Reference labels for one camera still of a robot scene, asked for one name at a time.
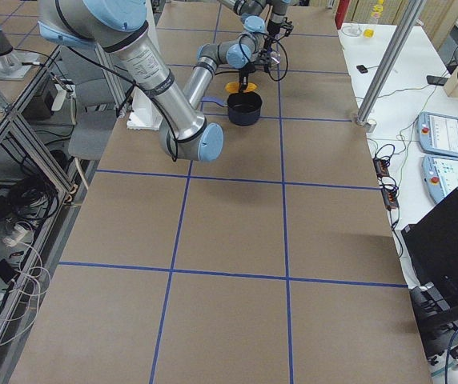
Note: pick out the small black device on table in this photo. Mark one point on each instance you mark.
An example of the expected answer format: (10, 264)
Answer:
(362, 69)

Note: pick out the yellow toy corn cob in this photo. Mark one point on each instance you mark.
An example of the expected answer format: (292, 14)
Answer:
(233, 87)

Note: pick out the dark blue saucepan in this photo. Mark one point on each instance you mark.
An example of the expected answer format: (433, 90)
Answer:
(243, 108)

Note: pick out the lower teach pendant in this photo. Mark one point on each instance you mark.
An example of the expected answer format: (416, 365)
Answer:
(440, 175)

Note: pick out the black monitor stand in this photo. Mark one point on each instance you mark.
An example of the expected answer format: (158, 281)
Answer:
(437, 322)

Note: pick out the teach pendant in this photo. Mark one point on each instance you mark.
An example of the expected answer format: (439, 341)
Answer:
(440, 175)
(438, 133)

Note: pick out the grey office chair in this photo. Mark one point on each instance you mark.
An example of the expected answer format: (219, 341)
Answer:
(97, 110)

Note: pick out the white pedestal column base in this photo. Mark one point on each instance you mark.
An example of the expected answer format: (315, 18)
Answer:
(144, 115)

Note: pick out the glass pot lid blue knob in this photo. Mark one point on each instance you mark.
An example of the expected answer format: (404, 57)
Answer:
(274, 55)

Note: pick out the yellow cup on table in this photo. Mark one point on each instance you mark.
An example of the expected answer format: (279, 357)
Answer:
(368, 33)

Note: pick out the black phone on table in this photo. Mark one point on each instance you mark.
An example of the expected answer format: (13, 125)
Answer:
(436, 80)

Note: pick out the upper orange black adapter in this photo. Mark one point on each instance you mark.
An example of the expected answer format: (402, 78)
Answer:
(381, 166)

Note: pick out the plastic bottle yellow cap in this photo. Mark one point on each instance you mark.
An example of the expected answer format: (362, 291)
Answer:
(376, 12)

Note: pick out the lower orange black adapter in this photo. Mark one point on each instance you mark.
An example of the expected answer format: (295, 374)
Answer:
(390, 200)

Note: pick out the black laptop computer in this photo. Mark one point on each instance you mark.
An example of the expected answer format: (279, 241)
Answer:
(433, 247)

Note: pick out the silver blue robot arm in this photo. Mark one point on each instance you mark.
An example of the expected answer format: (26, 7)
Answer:
(121, 28)
(278, 10)

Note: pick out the aluminium frame post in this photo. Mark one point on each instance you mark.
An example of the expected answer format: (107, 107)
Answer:
(392, 52)

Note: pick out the orange black adapter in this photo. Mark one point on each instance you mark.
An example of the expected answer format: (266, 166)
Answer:
(381, 166)
(390, 200)

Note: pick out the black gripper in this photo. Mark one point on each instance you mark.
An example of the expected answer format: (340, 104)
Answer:
(245, 75)
(272, 37)

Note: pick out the upper teach pendant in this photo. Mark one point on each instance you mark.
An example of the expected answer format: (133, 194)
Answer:
(438, 133)

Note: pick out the aluminium frame rack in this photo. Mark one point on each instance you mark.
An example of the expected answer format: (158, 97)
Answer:
(14, 97)

